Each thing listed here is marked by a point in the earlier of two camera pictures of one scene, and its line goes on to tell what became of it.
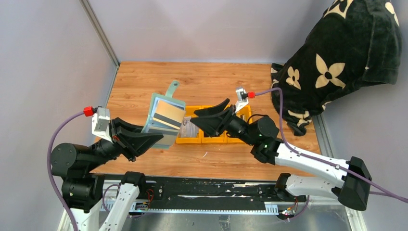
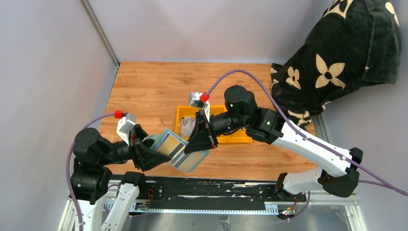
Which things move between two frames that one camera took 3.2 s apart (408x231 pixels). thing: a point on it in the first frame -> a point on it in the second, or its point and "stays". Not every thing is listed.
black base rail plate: [216, 193] stays
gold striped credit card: [169, 114] -> [172, 146]
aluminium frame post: [106, 41] stays
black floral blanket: [353, 42] stays
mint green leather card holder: [170, 134] -> [170, 144]
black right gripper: [216, 124] -> [200, 138]
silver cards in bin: [188, 129] stays
